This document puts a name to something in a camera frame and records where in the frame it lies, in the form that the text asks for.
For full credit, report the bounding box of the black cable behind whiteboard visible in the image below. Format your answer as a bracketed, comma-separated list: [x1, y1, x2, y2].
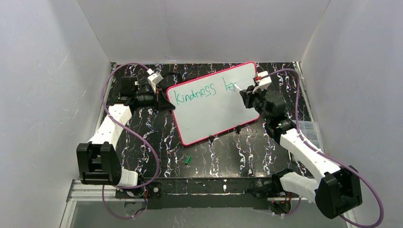
[160, 72, 196, 86]

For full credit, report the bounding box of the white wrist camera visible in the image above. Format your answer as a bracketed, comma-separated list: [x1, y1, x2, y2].
[252, 71, 272, 94]
[147, 68, 163, 93]

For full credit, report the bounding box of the purple cable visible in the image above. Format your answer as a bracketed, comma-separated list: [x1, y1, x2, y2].
[256, 68, 385, 228]
[101, 62, 161, 220]

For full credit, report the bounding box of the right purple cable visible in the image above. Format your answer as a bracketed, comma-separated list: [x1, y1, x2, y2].
[256, 68, 385, 228]

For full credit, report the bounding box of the green marker cap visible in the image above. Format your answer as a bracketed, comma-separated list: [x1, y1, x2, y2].
[184, 156, 192, 165]

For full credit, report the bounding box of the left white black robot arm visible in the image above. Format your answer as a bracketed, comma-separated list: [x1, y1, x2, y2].
[77, 73, 175, 189]

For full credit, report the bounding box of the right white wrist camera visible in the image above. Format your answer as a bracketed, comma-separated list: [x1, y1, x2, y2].
[252, 71, 272, 94]

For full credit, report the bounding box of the clear plastic screw box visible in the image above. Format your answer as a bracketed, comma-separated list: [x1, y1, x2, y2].
[298, 121, 325, 152]

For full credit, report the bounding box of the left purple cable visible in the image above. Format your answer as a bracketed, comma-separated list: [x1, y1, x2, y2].
[101, 62, 161, 220]

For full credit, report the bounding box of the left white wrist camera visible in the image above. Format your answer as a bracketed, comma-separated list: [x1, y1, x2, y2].
[147, 68, 163, 93]

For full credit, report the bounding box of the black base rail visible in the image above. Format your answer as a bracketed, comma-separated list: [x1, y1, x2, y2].
[110, 177, 293, 211]

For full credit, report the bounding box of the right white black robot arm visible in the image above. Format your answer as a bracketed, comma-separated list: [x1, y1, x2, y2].
[240, 85, 363, 219]

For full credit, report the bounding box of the pink framed whiteboard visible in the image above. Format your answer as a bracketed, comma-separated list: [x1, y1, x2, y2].
[166, 62, 259, 146]

